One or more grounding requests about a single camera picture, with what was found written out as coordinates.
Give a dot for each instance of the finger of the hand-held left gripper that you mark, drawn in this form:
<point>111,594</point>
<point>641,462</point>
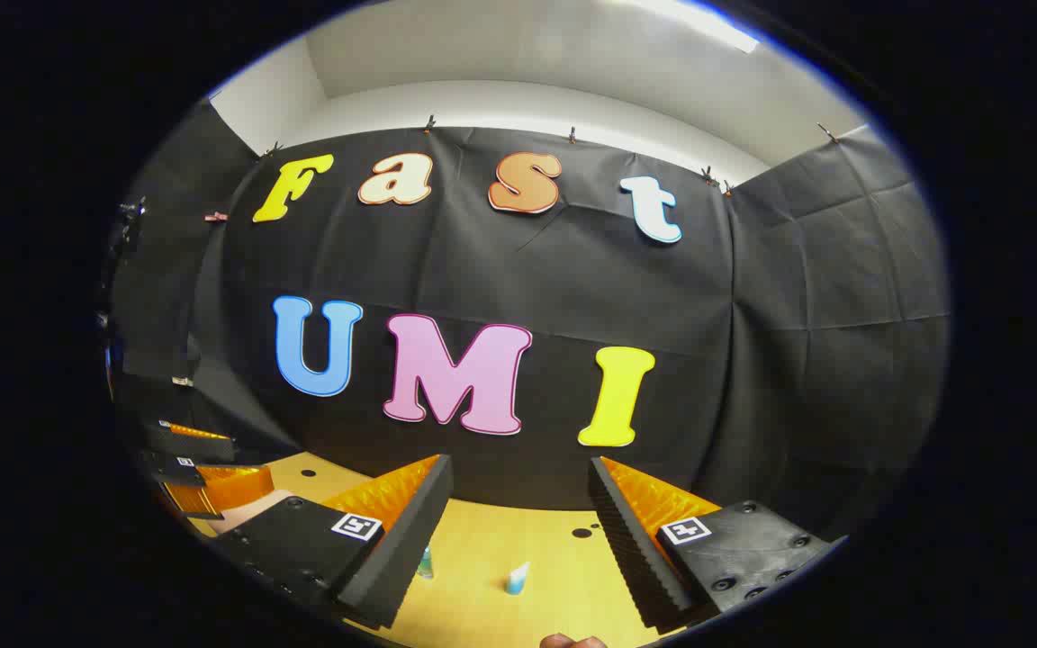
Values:
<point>230,486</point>
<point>194,441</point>

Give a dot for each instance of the white blue skincare tube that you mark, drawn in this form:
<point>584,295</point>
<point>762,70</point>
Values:
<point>517,580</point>

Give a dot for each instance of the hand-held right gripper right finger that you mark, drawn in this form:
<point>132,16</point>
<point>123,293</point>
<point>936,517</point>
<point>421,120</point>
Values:
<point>635,558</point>

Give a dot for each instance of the blue skincare bottle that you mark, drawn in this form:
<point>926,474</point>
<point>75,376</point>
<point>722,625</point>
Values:
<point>426,565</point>

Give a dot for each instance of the black backdrop cloth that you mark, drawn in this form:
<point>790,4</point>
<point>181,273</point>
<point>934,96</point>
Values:
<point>572,288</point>

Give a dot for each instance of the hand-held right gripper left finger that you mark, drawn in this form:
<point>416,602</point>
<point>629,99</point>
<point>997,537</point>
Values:
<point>410,549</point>

